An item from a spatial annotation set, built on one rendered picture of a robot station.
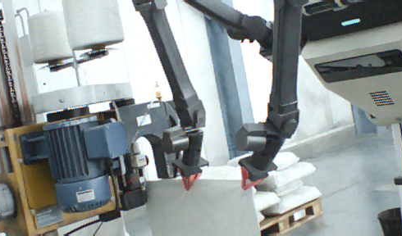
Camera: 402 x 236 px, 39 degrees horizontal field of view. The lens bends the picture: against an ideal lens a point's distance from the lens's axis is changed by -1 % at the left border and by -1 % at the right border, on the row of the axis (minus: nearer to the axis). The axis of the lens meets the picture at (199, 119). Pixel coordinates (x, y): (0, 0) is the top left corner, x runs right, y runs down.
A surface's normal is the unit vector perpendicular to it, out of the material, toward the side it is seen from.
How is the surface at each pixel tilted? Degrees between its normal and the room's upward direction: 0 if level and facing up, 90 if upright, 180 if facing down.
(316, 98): 90
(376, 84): 130
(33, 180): 90
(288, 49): 124
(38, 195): 90
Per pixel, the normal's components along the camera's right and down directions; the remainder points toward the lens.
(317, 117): 0.68, -0.09
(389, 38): -0.60, -0.64
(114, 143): 0.91, -0.15
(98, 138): -0.38, 0.12
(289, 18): 0.34, 0.59
